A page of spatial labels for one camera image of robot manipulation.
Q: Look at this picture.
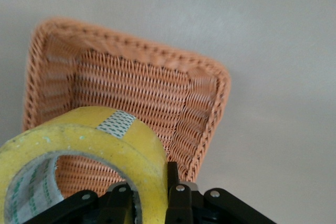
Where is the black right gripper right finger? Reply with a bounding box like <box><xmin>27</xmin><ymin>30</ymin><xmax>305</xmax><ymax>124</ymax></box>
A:
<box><xmin>165</xmin><ymin>161</ymin><xmax>278</xmax><ymax>224</ymax></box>

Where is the yellow packing tape roll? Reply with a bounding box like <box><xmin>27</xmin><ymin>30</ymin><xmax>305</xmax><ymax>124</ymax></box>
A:
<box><xmin>0</xmin><ymin>105</ymin><xmax>169</xmax><ymax>224</ymax></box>

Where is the orange wicker basket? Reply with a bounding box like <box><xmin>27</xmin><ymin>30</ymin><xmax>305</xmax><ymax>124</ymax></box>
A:
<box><xmin>22</xmin><ymin>16</ymin><xmax>232</xmax><ymax>200</ymax></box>

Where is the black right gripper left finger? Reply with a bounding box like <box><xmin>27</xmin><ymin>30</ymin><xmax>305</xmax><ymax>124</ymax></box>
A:
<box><xmin>25</xmin><ymin>181</ymin><xmax>132</xmax><ymax>224</ymax></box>

